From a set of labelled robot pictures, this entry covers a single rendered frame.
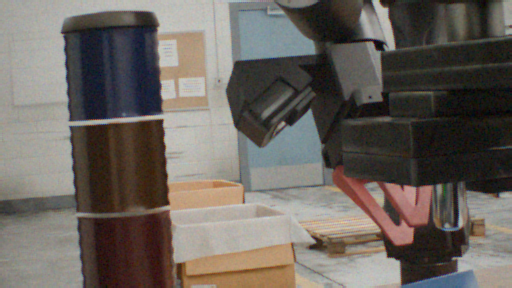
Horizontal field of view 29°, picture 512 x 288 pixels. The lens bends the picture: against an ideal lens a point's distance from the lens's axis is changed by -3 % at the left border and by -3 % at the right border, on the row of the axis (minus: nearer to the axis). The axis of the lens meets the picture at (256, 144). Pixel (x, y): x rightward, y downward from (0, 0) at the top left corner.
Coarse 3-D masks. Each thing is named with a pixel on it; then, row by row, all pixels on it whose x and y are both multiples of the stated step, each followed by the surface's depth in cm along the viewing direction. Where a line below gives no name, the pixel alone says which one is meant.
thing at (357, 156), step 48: (480, 0) 59; (432, 48) 58; (480, 48) 53; (432, 96) 57; (480, 96) 58; (384, 144) 57; (432, 144) 54; (480, 144) 55; (432, 192) 56; (480, 192) 60
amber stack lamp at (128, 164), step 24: (144, 120) 38; (72, 144) 38; (96, 144) 37; (120, 144) 37; (144, 144) 38; (72, 168) 39; (96, 168) 37; (120, 168) 37; (144, 168) 38; (96, 192) 38; (120, 192) 37; (144, 192) 38; (168, 192) 39
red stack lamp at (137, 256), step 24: (96, 216) 38; (120, 216) 38; (144, 216) 38; (168, 216) 39; (96, 240) 38; (120, 240) 38; (144, 240) 38; (168, 240) 39; (96, 264) 38; (120, 264) 38; (144, 264) 38; (168, 264) 39
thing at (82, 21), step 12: (96, 12) 37; (108, 12) 37; (120, 12) 37; (132, 12) 38; (144, 12) 38; (72, 24) 38; (84, 24) 37; (96, 24) 37; (108, 24) 37; (120, 24) 37; (132, 24) 37; (144, 24) 38; (156, 24) 38
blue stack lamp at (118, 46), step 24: (72, 48) 38; (96, 48) 37; (120, 48) 37; (144, 48) 38; (72, 72) 38; (96, 72) 37; (120, 72) 37; (144, 72) 38; (72, 96) 38; (96, 96) 37; (120, 96) 37; (144, 96) 38; (72, 120) 38
